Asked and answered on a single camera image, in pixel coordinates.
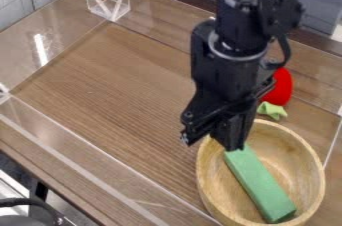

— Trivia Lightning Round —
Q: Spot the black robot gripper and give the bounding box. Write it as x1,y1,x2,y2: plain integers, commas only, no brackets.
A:
180,19,273,151

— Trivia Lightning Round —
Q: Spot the green rectangular block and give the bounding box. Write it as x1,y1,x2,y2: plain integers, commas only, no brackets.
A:
224,146,296,224

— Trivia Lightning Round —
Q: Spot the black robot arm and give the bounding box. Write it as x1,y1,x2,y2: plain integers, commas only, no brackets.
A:
180,0,303,151

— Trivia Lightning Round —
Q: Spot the brown wooden bowl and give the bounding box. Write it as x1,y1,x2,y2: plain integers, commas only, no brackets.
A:
196,119,325,226

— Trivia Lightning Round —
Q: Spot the red plush strawberry toy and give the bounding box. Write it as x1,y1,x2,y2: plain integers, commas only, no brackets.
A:
256,68,293,121

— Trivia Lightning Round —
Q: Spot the black table leg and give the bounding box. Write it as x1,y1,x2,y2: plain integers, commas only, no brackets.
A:
29,178,47,201

